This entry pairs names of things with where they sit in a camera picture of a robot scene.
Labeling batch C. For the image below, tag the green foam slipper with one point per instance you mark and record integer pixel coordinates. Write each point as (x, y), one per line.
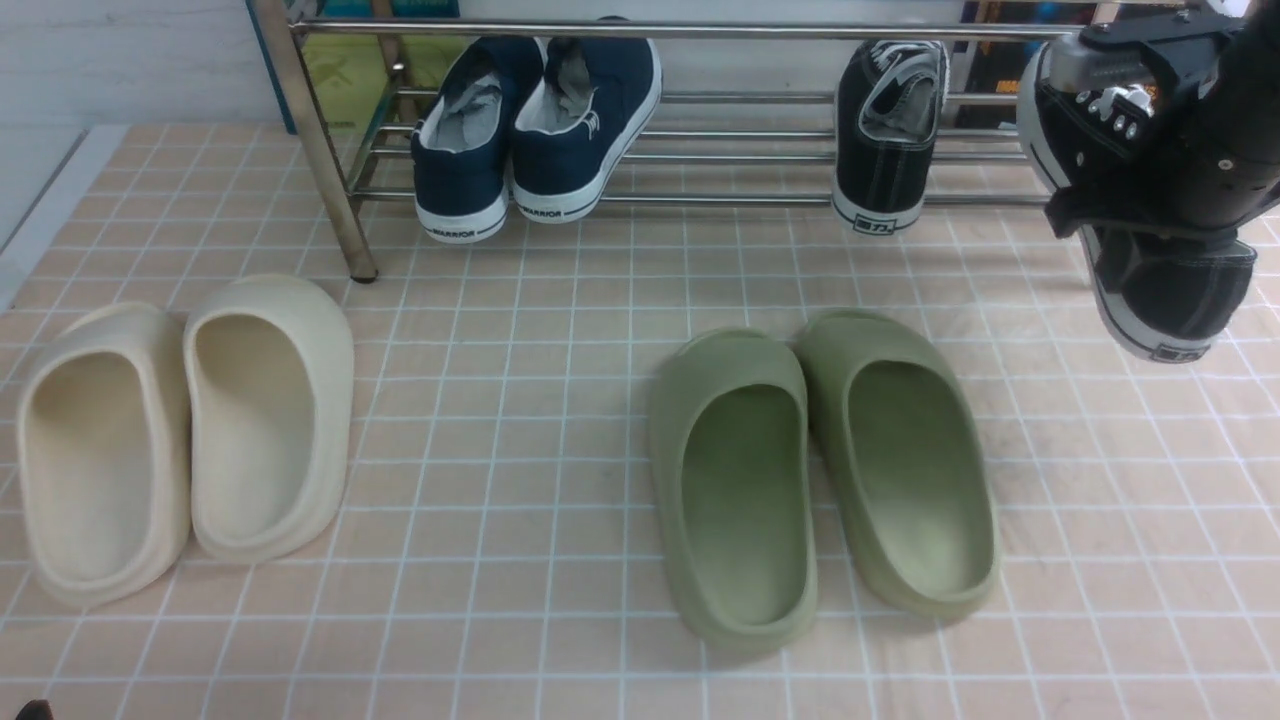
(903, 455)
(727, 429)

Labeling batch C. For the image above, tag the cream foam slipper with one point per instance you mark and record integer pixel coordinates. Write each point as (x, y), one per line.
(270, 367)
(102, 434)

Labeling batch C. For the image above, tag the left cream foam slipper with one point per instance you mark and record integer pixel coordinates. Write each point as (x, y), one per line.
(102, 434)

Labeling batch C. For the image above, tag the left green foam slipper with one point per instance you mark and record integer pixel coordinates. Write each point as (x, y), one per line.
(727, 429)

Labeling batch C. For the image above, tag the left navy canvas sneaker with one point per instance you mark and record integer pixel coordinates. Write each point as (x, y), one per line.
(460, 146)

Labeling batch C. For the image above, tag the right green foam slipper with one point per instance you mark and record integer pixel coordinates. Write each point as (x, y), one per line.
(903, 455)

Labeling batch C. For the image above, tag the right cream foam slipper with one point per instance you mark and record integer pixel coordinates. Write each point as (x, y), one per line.
(270, 367)

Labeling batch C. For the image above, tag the navy canvas sneaker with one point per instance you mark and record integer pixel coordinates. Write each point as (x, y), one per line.
(460, 146)
(595, 96)

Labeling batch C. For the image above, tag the right navy canvas sneaker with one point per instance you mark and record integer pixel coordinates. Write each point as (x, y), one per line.
(595, 96)

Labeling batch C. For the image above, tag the steel shoe rack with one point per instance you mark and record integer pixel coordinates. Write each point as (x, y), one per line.
(344, 191)

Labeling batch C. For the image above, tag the black canvas sneaker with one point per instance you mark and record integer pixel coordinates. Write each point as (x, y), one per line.
(1163, 300)
(889, 107)

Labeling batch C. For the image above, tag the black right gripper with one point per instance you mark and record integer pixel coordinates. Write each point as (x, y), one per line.
(1207, 163)

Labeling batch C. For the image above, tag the green and blue box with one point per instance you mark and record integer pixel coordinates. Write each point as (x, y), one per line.
(347, 70)

